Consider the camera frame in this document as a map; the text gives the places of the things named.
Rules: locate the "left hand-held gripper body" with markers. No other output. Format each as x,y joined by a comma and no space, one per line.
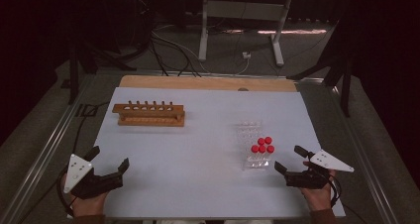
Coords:
76,171

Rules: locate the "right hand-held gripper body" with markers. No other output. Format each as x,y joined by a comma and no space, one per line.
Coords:
330,161

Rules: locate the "clear plastic test tube rack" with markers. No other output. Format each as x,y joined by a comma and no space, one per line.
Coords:
251,131

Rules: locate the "wooden test tube rack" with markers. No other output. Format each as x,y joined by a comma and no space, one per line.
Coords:
150,113

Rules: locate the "person's left hand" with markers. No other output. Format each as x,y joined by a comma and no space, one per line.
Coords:
89,205

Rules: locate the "person's right hand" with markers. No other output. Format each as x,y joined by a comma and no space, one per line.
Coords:
317,199

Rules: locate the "black stand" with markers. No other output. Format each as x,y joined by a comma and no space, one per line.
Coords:
345,91
73,78

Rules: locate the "white table sheet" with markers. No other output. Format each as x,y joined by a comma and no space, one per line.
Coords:
198,171

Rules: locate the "white plug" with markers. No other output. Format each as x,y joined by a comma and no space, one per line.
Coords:
246,55

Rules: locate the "grey metal stand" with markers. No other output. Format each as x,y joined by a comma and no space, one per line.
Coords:
244,11

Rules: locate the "aluminium floor rail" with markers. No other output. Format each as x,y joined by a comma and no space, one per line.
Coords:
360,151
49,144

